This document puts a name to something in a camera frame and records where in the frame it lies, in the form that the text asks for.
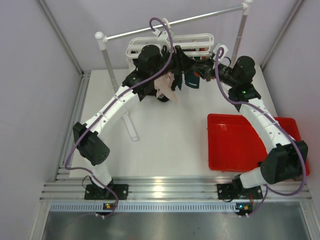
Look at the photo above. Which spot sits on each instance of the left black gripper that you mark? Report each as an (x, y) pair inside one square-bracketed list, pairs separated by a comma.
[(182, 63)]

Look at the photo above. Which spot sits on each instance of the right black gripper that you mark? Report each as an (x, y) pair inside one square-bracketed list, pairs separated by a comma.
[(206, 71)]

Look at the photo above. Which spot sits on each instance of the white metal drying rack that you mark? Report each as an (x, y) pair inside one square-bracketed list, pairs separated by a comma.
[(102, 39)]

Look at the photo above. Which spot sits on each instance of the orange sock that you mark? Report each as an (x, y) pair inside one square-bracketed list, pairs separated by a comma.
[(201, 57)]

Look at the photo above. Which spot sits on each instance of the black sock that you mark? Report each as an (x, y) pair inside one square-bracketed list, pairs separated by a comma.
[(163, 99)]

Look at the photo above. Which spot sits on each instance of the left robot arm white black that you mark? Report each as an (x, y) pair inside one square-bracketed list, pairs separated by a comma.
[(158, 71)]

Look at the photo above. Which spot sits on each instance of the dark green sock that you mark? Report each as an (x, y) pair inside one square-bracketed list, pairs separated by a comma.
[(177, 82)]

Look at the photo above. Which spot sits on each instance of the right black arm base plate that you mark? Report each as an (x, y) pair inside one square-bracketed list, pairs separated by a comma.
[(228, 192)]

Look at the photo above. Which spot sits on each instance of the grey slotted cable duct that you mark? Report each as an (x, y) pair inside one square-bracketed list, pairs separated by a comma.
[(150, 207)]

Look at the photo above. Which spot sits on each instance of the red plastic tray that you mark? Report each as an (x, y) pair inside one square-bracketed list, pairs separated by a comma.
[(235, 146)]

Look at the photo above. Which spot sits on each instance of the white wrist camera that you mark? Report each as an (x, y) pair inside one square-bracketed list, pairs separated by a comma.
[(163, 37), (220, 51)]

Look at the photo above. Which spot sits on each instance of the pink sock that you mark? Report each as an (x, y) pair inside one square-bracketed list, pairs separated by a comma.
[(163, 87)]

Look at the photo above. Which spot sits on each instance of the aluminium rail frame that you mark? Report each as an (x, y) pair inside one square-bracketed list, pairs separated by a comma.
[(142, 189)]

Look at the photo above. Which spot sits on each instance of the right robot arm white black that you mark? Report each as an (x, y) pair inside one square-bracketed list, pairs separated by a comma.
[(286, 157)]

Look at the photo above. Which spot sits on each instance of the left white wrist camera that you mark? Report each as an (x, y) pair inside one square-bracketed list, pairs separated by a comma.
[(163, 37)]

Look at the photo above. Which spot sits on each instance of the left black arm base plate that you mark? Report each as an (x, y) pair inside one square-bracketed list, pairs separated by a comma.
[(93, 192)]

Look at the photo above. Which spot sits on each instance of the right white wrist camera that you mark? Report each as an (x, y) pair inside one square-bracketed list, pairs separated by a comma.
[(220, 51)]

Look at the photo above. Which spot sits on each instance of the white clip sock hanger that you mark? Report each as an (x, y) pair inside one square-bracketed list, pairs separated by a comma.
[(190, 43)]

